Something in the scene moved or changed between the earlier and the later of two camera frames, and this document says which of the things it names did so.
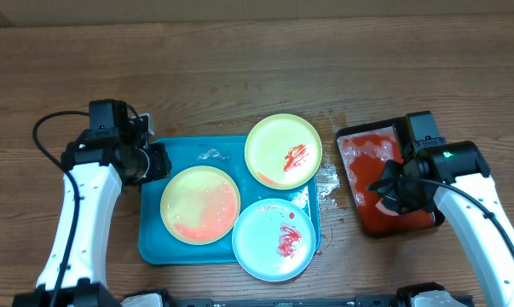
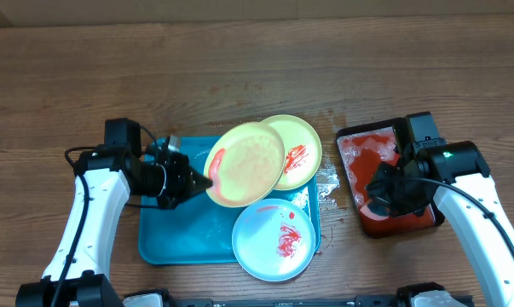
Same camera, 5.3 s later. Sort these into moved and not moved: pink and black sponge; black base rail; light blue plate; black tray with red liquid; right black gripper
Moved: pink and black sponge
Not moved: black base rail; right black gripper; light blue plate; black tray with red liquid
